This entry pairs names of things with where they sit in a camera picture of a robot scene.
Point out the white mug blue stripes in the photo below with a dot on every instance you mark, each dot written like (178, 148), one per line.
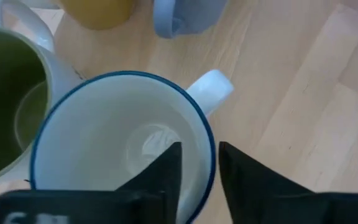
(104, 124)

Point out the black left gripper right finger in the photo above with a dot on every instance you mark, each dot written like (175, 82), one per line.
(247, 183)

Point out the lavender mug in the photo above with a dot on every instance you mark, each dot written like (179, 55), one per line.
(197, 12)

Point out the wooden shelf black frame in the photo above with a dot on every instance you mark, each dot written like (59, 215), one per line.
(166, 53)

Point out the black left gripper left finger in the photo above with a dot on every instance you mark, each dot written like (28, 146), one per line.
(166, 174)

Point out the white text mug olive interior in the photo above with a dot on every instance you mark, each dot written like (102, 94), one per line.
(8, 93)

